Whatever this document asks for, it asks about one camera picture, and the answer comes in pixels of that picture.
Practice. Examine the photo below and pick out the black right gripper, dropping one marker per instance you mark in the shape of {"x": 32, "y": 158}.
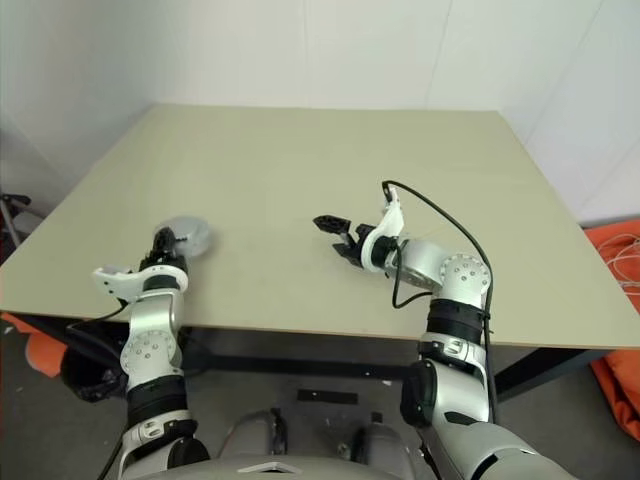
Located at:
{"x": 357, "y": 245}

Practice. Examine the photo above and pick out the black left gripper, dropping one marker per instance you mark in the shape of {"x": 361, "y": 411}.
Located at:
{"x": 162, "y": 261}

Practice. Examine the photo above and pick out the round silver metal object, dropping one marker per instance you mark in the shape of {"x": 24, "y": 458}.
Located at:
{"x": 200, "y": 250}

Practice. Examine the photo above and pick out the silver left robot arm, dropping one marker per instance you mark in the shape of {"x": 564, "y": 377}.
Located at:
{"x": 150, "y": 345}

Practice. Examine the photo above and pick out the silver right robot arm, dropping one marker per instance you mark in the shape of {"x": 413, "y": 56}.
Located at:
{"x": 460, "y": 280}

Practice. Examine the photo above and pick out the grey stand with black clamp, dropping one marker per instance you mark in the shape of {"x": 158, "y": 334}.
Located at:
{"x": 12, "y": 207}

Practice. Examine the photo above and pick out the black bag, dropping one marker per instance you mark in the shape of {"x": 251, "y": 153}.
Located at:
{"x": 90, "y": 382}

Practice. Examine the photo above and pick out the orange fabric cushion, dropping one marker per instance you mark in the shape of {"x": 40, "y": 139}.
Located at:
{"x": 40, "y": 350}
{"x": 615, "y": 250}

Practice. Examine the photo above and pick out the grey robot torso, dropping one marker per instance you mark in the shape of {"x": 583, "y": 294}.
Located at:
{"x": 310, "y": 472}

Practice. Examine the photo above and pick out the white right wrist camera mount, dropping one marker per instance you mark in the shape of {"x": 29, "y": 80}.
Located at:
{"x": 390, "y": 225}

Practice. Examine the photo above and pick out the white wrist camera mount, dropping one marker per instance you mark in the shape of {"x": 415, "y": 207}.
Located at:
{"x": 390, "y": 225}
{"x": 125, "y": 280}

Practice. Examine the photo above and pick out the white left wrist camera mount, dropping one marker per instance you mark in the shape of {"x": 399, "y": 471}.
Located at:
{"x": 125, "y": 280}

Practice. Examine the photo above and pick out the black table frame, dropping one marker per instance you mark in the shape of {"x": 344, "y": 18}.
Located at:
{"x": 300, "y": 361}

